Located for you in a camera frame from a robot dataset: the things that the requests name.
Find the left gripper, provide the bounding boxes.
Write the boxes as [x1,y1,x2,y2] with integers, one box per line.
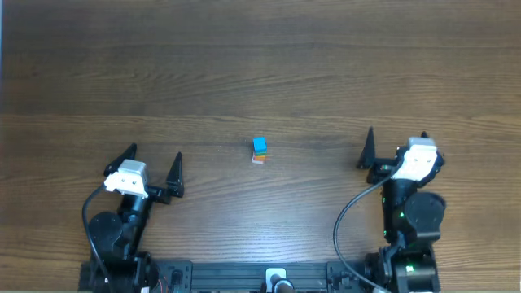
[103,142,185,206]

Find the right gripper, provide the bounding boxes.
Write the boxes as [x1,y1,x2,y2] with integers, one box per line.
[357,126,429,186]

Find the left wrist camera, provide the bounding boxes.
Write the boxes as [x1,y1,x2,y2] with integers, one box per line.
[103,159,148,199]

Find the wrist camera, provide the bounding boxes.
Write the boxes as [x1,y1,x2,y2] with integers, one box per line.
[103,159,148,199]
[392,137,439,182]

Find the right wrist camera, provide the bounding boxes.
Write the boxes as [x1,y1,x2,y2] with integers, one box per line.
[392,137,439,182]

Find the black cable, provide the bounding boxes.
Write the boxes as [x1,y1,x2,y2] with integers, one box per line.
[81,183,107,293]
[332,162,404,292]

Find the mounting rail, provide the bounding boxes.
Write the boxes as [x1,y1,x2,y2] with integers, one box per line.
[79,260,440,293]

